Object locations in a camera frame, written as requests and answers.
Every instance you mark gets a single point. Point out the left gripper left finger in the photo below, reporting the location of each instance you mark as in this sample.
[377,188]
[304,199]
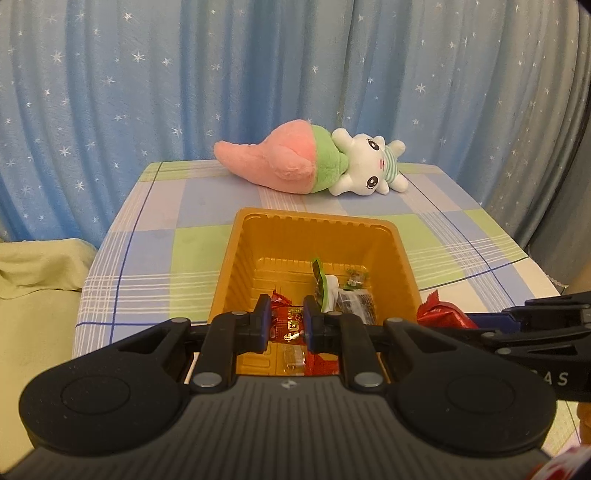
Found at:
[229,335]

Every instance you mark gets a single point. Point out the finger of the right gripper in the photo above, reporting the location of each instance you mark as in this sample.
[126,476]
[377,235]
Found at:
[493,337]
[541,314]

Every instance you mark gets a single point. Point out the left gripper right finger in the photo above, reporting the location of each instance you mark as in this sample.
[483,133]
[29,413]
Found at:
[359,348]

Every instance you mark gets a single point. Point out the small red candy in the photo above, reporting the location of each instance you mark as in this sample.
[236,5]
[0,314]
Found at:
[287,321]

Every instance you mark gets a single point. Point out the silver grey snack pouch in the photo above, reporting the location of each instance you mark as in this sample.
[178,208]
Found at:
[326,287]

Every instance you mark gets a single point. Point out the clear dark snack packet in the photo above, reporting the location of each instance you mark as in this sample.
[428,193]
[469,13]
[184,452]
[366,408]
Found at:
[355,304]

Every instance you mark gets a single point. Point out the green brown snack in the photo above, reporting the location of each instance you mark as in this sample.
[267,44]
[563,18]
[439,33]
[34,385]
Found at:
[356,279]

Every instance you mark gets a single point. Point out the large red snack packet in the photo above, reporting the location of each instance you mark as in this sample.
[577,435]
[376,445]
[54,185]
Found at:
[436,313]

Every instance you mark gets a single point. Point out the red packet white pattern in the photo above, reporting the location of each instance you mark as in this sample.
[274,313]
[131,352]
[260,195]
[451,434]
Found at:
[321,364]

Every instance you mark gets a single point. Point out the right hand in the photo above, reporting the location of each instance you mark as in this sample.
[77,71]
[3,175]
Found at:
[584,415]

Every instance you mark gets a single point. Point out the orange plastic tray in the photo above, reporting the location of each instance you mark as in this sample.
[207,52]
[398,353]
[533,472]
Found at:
[335,260]

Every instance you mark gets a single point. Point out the checkered tablecloth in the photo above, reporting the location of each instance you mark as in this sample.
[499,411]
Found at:
[162,255]

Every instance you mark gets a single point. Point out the white bunny plush toy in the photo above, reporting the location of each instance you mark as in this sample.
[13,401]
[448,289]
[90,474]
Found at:
[302,158]

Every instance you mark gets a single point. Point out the light green cushion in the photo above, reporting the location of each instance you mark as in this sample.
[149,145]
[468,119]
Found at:
[41,284]

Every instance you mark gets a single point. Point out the blue star curtain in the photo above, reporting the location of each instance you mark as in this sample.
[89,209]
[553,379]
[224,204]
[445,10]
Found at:
[495,93]

